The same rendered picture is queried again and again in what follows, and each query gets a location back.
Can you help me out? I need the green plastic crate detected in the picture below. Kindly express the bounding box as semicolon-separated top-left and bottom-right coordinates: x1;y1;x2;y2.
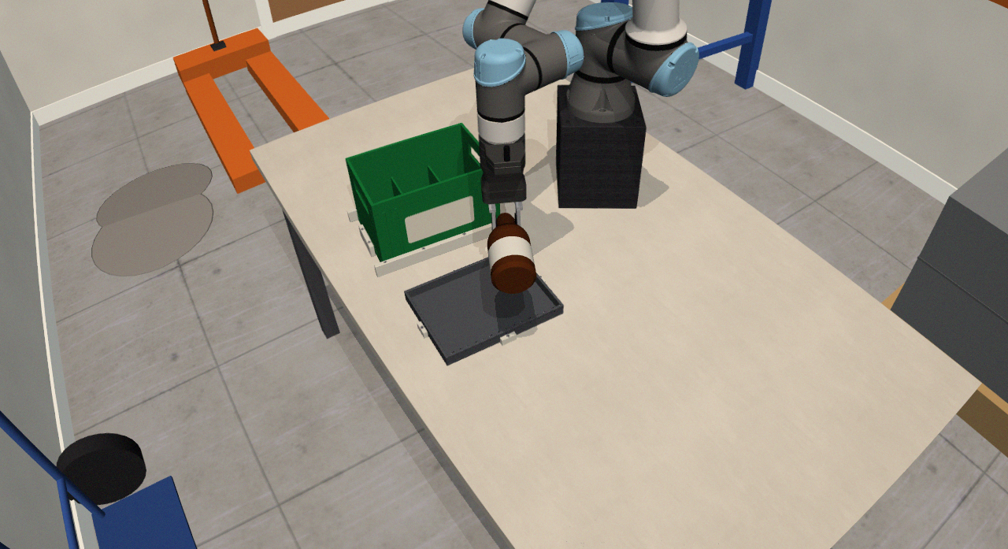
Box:
345;123;491;262

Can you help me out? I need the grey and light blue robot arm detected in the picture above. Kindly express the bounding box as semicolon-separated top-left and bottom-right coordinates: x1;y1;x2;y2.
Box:
462;0;699;123

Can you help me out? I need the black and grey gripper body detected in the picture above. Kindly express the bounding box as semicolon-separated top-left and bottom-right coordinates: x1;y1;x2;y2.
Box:
477;111;527;204

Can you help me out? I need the brown bottle with white label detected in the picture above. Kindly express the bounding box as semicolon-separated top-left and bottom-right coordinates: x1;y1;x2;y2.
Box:
487;213;536;294

